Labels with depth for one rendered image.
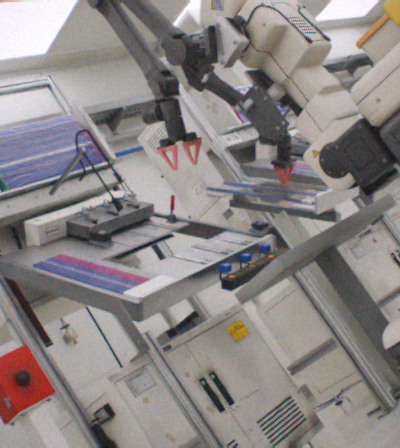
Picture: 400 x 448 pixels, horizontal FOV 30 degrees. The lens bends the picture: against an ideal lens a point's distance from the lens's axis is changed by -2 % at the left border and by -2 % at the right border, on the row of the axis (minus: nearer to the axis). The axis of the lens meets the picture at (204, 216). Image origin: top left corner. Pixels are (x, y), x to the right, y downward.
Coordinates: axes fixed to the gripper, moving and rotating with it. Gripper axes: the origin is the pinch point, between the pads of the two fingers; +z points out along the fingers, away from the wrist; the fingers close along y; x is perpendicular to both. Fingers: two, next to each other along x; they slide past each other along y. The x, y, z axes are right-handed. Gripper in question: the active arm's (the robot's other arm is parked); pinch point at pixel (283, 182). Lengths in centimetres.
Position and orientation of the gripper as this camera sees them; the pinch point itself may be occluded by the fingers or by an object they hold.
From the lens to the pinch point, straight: 305.6
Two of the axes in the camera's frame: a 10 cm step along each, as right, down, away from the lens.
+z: 0.2, 9.7, 2.6
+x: 8.0, 1.4, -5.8
